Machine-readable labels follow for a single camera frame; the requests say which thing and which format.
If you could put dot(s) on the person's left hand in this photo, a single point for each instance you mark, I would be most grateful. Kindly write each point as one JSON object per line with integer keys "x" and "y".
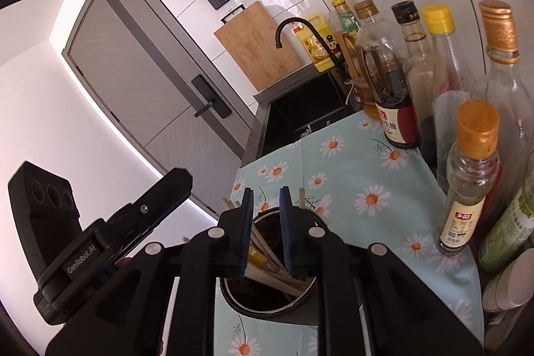
{"x": 121, "y": 263}

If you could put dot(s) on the yellow handled cartoon spoon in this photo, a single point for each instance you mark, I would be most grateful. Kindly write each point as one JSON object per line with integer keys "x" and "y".
{"x": 261, "y": 261}

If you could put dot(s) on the black door handle lock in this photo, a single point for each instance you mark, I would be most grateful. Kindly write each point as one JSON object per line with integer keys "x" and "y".
{"x": 213, "y": 100}

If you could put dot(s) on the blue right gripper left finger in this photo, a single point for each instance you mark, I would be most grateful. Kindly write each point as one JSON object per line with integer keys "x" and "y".
{"x": 246, "y": 213}

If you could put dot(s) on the black sink faucet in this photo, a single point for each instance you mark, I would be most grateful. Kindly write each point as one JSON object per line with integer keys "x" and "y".
{"x": 340, "y": 64}

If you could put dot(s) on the black cylindrical utensil holder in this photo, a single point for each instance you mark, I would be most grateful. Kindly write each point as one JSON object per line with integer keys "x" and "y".
{"x": 259, "y": 301}

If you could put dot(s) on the crosswise bamboo chopstick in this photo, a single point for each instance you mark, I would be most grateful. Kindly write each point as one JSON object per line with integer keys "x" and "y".
{"x": 265, "y": 247}

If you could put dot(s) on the yellow cap clear bottle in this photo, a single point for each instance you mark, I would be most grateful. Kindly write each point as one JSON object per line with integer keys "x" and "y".
{"x": 453, "y": 80}

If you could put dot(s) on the green label vinegar bottle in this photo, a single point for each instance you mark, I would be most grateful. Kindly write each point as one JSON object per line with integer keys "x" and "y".
{"x": 510, "y": 231}

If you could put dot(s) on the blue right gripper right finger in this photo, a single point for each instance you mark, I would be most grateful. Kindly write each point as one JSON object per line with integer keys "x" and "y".
{"x": 285, "y": 205}

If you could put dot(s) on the wooden cutting board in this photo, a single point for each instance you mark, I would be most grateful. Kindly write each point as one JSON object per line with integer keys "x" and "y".
{"x": 249, "y": 38}

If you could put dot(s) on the cooking oil bottle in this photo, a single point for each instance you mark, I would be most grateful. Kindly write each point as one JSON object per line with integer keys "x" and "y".
{"x": 364, "y": 92}

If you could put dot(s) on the dark soy sauce bottle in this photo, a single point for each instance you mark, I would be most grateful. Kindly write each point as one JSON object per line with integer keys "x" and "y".
{"x": 472, "y": 168}

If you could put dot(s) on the grey door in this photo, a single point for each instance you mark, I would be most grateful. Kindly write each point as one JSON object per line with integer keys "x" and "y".
{"x": 137, "y": 61}

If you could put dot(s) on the yellow dish soap bottle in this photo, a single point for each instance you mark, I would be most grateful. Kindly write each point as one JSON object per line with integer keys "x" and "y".
{"x": 313, "y": 47}

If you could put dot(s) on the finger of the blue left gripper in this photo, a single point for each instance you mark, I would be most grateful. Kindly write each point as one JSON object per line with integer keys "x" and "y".
{"x": 135, "y": 221}

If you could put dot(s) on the daisy print teal tablecloth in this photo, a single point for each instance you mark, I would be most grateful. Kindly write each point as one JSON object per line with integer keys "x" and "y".
{"x": 366, "y": 191}

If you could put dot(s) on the white lidded spice jar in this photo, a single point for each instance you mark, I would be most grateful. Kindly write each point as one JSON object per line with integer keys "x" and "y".
{"x": 512, "y": 288}

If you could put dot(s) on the red label soy sauce bottle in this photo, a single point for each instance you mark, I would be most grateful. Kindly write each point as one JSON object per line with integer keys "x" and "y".
{"x": 380, "y": 53}

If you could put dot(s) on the brown spice jar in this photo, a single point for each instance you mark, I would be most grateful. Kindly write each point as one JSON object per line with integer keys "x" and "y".
{"x": 500, "y": 327}

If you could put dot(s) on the gold cap clear bottle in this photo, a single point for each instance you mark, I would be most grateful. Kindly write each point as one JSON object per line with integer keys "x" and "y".
{"x": 503, "y": 87}

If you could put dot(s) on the black kitchen sink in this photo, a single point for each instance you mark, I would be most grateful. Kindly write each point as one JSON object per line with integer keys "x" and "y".
{"x": 300, "y": 104}

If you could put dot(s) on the black cap bottle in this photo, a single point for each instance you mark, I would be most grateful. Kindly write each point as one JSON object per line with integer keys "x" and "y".
{"x": 419, "y": 72}

